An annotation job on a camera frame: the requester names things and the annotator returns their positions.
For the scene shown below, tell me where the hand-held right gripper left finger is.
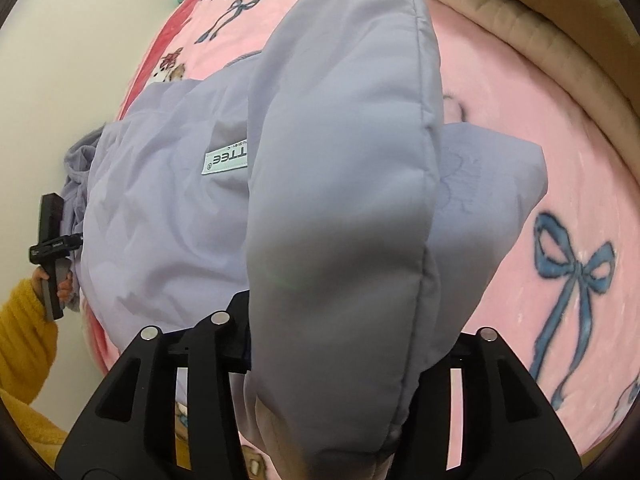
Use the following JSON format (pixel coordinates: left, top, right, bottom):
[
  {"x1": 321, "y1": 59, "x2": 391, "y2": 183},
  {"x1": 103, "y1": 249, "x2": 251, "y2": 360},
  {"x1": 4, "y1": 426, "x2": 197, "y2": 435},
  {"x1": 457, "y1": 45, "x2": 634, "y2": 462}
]
[{"x1": 54, "y1": 290, "x2": 252, "y2": 480}]

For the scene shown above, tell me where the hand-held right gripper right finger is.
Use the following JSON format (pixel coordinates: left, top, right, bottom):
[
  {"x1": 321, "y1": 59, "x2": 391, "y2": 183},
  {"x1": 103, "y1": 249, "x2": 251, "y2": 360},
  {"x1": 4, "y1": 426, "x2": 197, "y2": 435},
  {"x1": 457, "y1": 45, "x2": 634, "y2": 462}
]
[{"x1": 395, "y1": 327, "x2": 585, "y2": 480}]

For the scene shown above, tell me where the person's left forearm yellow sleeve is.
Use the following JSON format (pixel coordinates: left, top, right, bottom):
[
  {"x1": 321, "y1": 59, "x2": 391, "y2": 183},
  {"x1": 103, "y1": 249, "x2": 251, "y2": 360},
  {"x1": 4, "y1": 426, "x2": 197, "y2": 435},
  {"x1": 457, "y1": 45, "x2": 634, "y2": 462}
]
[{"x1": 0, "y1": 279, "x2": 60, "y2": 403}]

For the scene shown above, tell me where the person's left hand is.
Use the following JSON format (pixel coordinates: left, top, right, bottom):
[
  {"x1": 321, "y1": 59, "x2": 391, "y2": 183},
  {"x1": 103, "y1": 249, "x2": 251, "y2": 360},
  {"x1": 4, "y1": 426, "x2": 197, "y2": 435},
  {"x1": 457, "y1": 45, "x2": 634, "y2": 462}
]
[{"x1": 31, "y1": 266, "x2": 76, "y2": 307}]

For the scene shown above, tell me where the lavender fleece garment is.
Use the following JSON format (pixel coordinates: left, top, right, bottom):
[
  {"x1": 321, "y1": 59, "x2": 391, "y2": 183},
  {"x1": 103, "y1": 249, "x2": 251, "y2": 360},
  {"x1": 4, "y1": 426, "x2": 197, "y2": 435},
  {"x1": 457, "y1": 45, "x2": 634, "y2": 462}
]
[{"x1": 61, "y1": 124, "x2": 107, "y2": 226}]

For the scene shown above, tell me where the person's yellow sweater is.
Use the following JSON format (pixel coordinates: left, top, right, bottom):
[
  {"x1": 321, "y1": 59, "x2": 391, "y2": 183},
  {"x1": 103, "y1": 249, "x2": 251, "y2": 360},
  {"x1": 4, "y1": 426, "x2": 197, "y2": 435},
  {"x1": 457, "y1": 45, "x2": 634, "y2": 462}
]
[{"x1": 0, "y1": 385, "x2": 73, "y2": 473}]

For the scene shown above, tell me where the pink printed blanket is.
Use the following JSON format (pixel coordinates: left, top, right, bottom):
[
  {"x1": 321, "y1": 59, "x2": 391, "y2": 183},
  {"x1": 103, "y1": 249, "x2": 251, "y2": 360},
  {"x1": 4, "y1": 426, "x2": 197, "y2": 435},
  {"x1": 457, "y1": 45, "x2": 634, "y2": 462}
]
[{"x1": 75, "y1": 0, "x2": 640, "y2": 480}]

